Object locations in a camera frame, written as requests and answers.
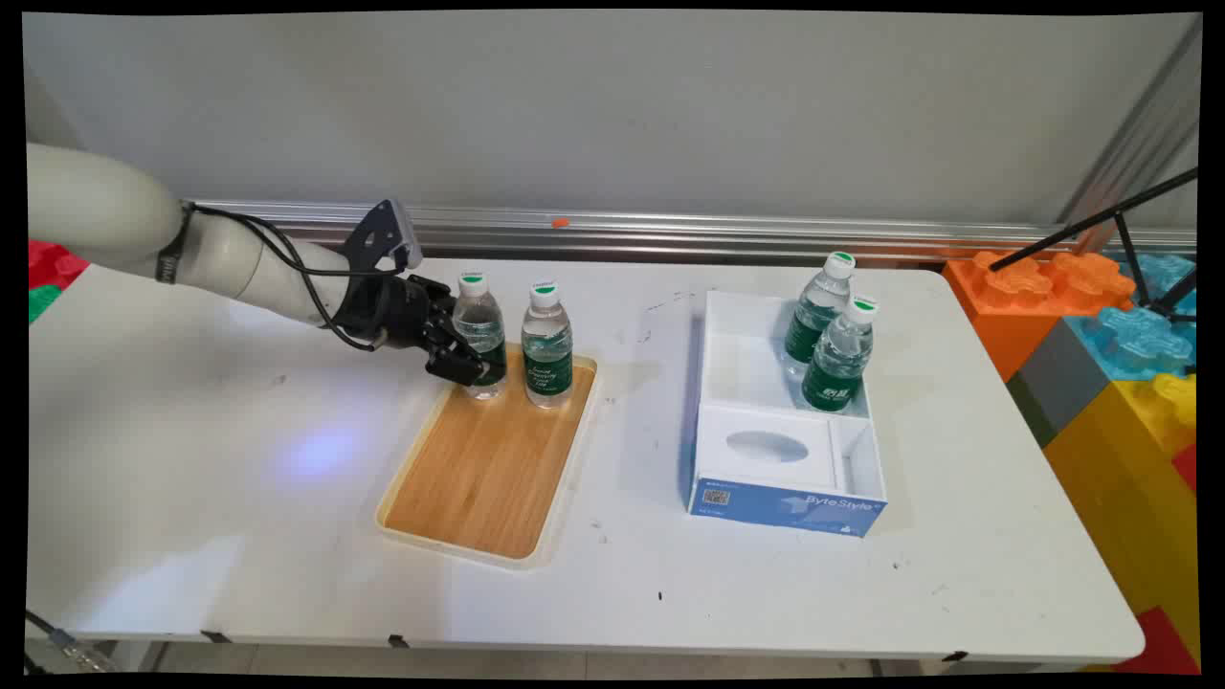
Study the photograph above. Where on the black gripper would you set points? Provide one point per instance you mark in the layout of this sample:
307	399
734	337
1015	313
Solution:
388	308

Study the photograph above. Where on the clear water bottle green label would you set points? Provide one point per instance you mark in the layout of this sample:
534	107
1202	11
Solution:
478	321
839	359
546	335
815	311

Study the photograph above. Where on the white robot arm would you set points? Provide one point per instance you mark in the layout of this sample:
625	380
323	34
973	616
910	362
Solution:
105	206

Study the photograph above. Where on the wooden tray cream rim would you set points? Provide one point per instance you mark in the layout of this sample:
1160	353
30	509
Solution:
483	469

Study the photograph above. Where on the white box blue side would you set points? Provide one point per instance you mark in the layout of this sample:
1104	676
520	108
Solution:
766	450

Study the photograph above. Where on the red studded toy block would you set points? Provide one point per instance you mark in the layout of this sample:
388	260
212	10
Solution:
53	263

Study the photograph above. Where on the green toy block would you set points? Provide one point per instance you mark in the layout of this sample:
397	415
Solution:
40	302

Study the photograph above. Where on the orange toy block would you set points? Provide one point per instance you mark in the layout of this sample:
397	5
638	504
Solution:
1014	306

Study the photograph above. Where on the grey toy block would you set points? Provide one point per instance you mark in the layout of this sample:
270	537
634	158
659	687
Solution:
1057	383

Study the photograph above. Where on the large blue toy block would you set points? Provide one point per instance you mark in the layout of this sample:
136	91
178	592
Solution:
1134	340

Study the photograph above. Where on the black tripod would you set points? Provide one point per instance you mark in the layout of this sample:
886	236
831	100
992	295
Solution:
1134	251

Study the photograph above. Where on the small blue toy block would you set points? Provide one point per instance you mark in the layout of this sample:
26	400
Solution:
1163	273

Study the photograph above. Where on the small red toy block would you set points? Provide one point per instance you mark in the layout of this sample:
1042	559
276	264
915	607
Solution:
1187	467

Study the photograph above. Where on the large red toy block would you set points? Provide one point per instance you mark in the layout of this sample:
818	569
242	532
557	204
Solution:
1163	646

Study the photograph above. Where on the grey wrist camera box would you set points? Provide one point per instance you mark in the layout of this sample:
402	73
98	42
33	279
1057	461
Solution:
385	239

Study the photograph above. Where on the aluminium wall rail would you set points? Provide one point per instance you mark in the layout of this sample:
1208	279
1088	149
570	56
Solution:
689	235

